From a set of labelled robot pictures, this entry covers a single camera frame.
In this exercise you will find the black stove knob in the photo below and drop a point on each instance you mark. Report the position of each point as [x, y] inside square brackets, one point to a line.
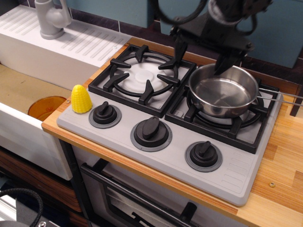
[105, 116]
[203, 156]
[151, 135]

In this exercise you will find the stainless steel pan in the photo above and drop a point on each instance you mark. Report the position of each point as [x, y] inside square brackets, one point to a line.
[229, 94]

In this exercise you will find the black burner grate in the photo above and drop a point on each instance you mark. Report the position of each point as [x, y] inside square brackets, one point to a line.
[249, 132]
[135, 79]

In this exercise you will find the yellow toy corn cob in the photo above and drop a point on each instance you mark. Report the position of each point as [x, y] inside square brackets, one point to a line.
[80, 100]

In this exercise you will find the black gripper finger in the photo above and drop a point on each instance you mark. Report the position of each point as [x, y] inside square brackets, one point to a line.
[226, 60]
[179, 50]

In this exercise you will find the grey toy faucet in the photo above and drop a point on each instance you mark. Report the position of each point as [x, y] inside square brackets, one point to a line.
[52, 21]

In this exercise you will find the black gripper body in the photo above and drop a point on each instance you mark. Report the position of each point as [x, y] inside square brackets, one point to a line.
[215, 32]

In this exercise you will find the black middle stove knob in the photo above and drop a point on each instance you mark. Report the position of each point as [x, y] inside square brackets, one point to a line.
[151, 135]

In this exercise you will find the white toy sink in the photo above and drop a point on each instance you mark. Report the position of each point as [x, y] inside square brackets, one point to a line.
[32, 68]

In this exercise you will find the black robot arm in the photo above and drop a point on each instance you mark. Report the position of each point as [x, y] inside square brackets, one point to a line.
[246, 10]

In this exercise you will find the toy oven door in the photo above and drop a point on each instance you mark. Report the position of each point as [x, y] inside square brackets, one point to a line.
[127, 207]

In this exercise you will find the black right burner grate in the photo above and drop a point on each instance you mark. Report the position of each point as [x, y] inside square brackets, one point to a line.
[249, 132]

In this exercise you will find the black right stove knob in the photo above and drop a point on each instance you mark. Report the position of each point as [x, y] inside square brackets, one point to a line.
[203, 156]

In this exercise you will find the black left stove knob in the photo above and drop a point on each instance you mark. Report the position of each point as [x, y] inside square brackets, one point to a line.
[105, 116]

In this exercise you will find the grey toy stove top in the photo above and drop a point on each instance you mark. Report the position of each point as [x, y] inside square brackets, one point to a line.
[232, 181]

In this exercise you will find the black left burner grate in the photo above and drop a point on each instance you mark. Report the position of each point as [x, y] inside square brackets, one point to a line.
[135, 79]

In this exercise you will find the orange plastic bowl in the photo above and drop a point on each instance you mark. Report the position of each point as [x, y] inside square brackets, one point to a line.
[44, 107]

